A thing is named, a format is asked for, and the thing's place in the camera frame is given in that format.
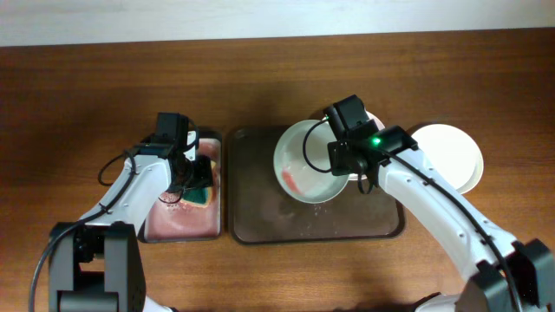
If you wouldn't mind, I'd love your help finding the white plate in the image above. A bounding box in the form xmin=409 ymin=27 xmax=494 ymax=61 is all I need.
xmin=412 ymin=124 xmax=484 ymax=194

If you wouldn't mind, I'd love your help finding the large brown tray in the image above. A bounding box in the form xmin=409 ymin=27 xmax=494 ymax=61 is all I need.
xmin=225 ymin=126 xmax=406 ymax=245

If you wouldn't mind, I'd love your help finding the small black tray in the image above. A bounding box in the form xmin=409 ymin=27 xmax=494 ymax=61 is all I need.
xmin=139 ymin=130 xmax=222 ymax=244

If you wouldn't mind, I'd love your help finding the pink plate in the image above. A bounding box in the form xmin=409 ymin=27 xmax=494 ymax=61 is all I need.
xmin=349 ymin=111 xmax=385 ymax=181

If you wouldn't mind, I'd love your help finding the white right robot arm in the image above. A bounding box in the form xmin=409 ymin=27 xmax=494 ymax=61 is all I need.
xmin=328 ymin=126 xmax=554 ymax=312

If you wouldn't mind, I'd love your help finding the grey-green plate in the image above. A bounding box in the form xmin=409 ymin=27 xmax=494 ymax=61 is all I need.
xmin=273 ymin=120 xmax=349 ymax=204

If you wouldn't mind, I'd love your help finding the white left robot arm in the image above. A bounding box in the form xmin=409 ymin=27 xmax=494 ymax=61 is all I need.
xmin=39 ymin=144 xmax=212 ymax=312

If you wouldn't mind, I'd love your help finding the green yellow sponge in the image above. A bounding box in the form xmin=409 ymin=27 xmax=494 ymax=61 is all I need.
xmin=181 ymin=158 xmax=216 ymax=206

